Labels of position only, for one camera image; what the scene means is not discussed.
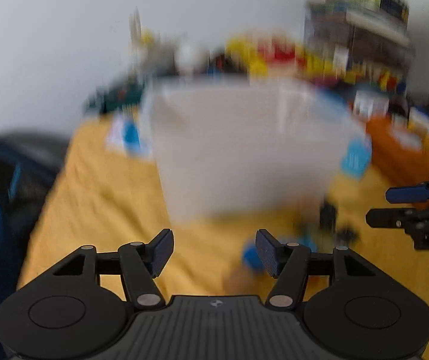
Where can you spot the dark blue bag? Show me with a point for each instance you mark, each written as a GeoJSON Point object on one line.
{"type": "Point", "coordinates": [29, 165]}

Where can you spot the white ceramic cup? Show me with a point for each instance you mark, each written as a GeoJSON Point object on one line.
{"type": "Point", "coordinates": [190, 59]}

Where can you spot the translucent white plastic bin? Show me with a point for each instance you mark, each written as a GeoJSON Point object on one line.
{"type": "Point", "coordinates": [228, 144]}

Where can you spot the stack of books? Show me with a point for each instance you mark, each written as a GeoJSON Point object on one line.
{"type": "Point", "coordinates": [362, 36]}

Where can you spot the white plastic bag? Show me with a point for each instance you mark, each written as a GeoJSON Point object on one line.
{"type": "Point", "coordinates": [150, 56]}

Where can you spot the white printed carton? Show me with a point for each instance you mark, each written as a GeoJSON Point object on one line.
{"type": "Point", "coordinates": [370, 104]}

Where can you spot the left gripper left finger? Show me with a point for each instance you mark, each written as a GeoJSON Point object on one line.
{"type": "Point", "coordinates": [141, 263]}

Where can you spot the teal cardboard box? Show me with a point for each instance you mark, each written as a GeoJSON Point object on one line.
{"type": "Point", "coordinates": [357, 159]}

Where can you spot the yellow red snack bag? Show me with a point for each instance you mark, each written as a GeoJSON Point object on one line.
{"type": "Point", "coordinates": [277, 56]}

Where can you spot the yellow quilted cloth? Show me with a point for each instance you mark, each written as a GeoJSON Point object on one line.
{"type": "Point", "coordinates": [107, 199]}

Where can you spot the white blue flat package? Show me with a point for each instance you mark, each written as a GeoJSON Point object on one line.
{"type": "Point", "coordinates": [124, 137]}

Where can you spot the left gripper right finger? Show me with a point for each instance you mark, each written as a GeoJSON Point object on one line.
{"type": "Point", "coordinates": [287, 264]}

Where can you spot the large blue toy brick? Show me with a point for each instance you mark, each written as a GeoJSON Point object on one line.
{"type": "Point", "coordinates": [251, 259]}

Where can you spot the colourful wooden toy set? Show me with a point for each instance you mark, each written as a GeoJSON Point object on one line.
{"type": "Point", "coordinates": [378, 76]}

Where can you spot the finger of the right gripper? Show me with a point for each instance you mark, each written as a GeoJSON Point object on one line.
{"type": "Point", "coordinates": [412, 194]}
{"type": "Point", "coordinates": [395, 218]}

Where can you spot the upside-down black toy car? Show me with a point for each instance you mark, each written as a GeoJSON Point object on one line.
{"type": "Point", "coordinates": [318, 225]}

